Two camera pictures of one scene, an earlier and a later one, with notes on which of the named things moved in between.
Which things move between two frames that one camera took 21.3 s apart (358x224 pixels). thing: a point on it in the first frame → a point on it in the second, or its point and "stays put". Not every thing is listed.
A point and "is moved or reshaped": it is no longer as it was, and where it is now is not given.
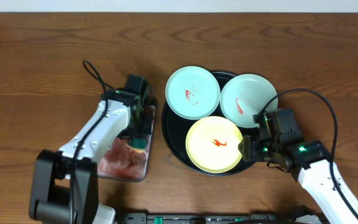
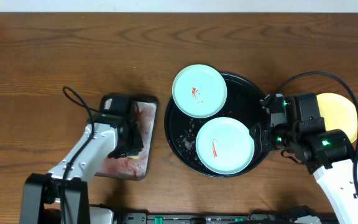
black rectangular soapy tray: x=122 y=163 stays put
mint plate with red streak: x=245 y=95 → x=224 y=145
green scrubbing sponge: x=138 y=144 is moved or reshaped
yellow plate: x=212 y=144 → x=339 y=112
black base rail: x=254 y=218 stays put
